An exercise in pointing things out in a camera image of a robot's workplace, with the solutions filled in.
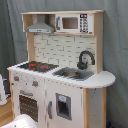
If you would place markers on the white oven door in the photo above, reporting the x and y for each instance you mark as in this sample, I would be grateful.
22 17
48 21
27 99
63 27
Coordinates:
29 101

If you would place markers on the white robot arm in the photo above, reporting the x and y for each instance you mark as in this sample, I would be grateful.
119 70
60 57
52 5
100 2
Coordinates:
21 121

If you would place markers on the wooden toy kitchen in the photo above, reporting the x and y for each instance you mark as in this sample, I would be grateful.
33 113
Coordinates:
63 49

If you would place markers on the silver toy sink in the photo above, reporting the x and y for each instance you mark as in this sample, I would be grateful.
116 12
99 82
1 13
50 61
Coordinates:
74 74

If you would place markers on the black toy faucet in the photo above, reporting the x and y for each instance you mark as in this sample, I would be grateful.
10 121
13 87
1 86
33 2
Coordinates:
83 64

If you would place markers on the black toy stovetop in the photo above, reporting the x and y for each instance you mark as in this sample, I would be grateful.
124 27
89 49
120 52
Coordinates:
38 66

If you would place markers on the right red oven knob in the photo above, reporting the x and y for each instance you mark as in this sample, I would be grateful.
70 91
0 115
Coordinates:
35 83

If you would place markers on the white fridge cabinet door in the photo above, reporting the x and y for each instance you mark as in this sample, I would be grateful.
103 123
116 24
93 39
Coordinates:
64 105

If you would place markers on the toy microwave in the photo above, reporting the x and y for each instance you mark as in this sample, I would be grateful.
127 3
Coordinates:
74 23

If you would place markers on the grey range hood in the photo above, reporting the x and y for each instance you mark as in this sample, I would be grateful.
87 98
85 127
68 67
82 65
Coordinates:
40 26

